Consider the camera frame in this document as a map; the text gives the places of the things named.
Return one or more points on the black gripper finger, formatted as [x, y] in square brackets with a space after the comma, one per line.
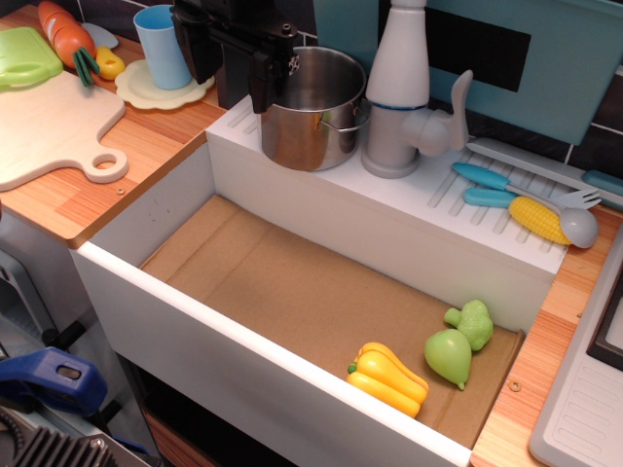
[194, 43]
[269, 72]

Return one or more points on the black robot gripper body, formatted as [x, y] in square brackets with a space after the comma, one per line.
[242, 26]

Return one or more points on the stainless steel pot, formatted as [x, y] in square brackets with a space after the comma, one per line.
[314, 124]

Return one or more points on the white toy sink basin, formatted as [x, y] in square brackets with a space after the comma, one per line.
[416, 230]

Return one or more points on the light blue plastic cup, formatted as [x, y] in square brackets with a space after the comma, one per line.
[165, 61]

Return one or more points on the pale yellow flower plate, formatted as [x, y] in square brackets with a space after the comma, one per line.
[136, 87]

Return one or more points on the orange toy carrot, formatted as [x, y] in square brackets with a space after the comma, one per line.
[71, 42]

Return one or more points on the white toy faucet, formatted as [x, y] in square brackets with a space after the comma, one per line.
[402, 127]

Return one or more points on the wooden cutting board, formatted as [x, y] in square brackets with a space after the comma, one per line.
[59, 124]

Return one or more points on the green plastic cutting board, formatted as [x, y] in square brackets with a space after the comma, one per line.
[26, 59]

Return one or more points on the brown cardboard sheet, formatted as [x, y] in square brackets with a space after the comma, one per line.
[323, 307]

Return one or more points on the yellow toy corn cob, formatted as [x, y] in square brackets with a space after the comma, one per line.
[538, 219]

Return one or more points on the yellow toy bell pepper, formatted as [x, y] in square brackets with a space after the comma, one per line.
[377, 371]

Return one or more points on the green toy broccoli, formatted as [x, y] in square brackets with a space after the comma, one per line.
[473, 321]

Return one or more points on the green toy pear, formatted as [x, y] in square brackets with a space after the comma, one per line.
[449, 354]

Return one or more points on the blue clamp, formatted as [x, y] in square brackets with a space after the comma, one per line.
[55, 379]

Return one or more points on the grey toy stove top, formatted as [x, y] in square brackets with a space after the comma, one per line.
[581, 421]

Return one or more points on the yellow toy knife handle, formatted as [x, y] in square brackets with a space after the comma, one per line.
[110, 65]

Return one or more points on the grey fork blue handle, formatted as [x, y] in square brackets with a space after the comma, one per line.
[496, 190]

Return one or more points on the grey spoon blue handle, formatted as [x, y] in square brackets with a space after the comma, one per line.
[580, 226]

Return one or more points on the black metal camera mount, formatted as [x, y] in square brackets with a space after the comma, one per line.
[36, 441]

